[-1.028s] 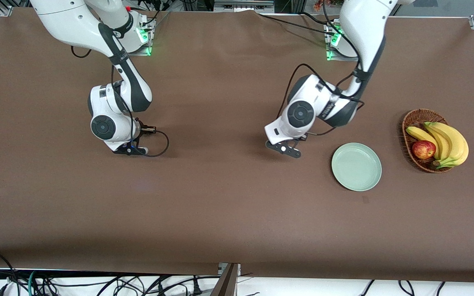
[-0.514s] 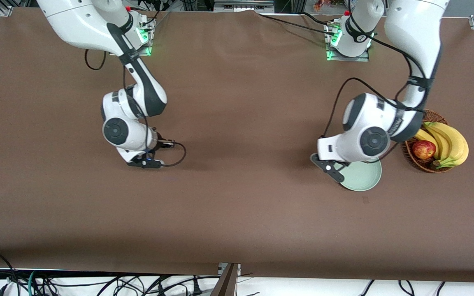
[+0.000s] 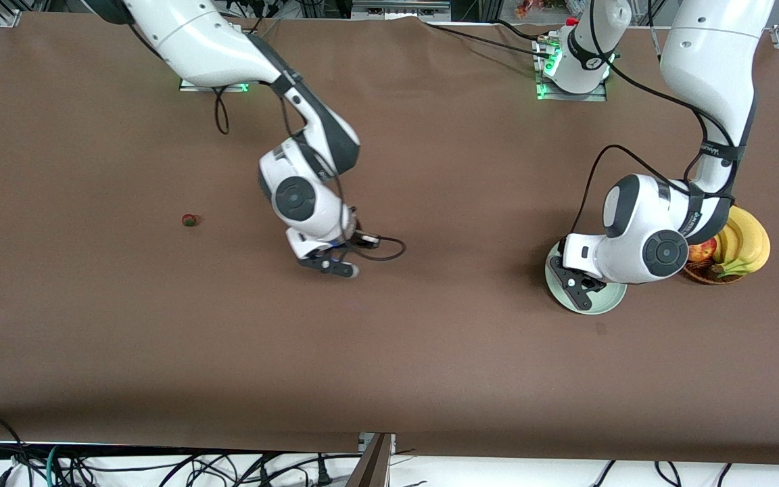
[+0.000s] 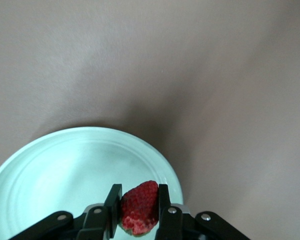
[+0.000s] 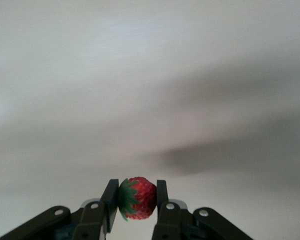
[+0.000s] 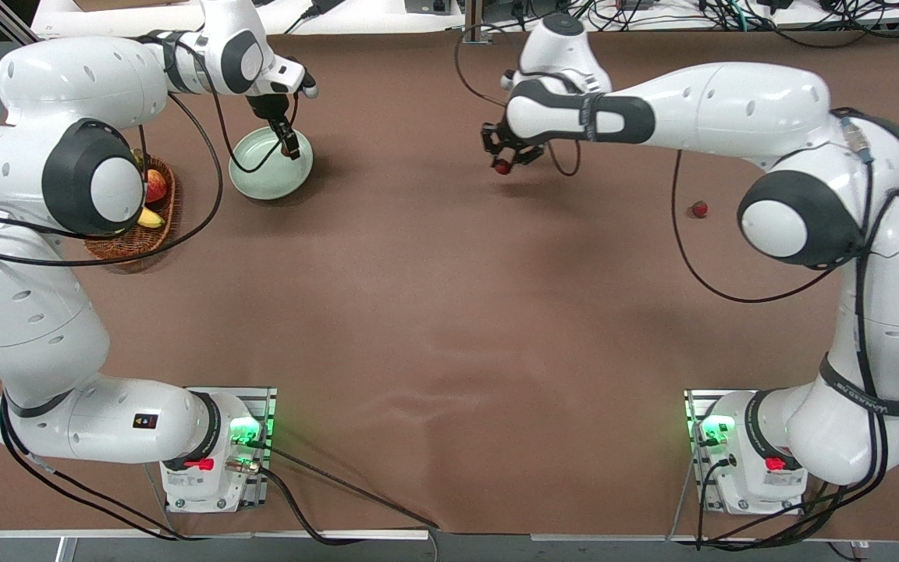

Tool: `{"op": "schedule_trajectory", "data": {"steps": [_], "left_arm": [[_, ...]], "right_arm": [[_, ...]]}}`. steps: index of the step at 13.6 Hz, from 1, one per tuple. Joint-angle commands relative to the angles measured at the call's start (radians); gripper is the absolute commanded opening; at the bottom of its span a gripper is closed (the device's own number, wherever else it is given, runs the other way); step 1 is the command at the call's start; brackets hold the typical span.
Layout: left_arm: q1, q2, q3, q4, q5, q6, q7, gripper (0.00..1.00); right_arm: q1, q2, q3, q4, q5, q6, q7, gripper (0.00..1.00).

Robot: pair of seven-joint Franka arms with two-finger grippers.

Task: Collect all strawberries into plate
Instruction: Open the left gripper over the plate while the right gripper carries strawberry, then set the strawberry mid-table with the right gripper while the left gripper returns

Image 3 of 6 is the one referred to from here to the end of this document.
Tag pale green round plate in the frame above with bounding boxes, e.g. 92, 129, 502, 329
544, 240, 628, 316

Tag brown wicker basket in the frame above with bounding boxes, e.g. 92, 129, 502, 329
682, 203, 749, 286

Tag red yellow apple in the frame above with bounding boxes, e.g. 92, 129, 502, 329
687, 238, 718, 264

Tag table cover sheet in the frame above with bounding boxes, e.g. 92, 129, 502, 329
0, 10, 779, 467

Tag yellow banana bunch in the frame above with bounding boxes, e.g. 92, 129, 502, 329
711, 205, 771, 279

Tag colourful toy items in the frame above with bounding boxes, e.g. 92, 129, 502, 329
515, 0, 566, 19

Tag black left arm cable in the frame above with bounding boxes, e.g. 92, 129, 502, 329
569, 41, 745, 237

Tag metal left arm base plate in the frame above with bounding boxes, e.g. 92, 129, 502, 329
533, 34, 610, 103

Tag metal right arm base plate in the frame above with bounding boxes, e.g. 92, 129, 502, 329
179, 76, 250, 93

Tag black cable lying on table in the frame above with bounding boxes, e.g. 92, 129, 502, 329
420, 19, 552, 58

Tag grey metal rail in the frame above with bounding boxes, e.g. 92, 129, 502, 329
351, 0, 452, 19

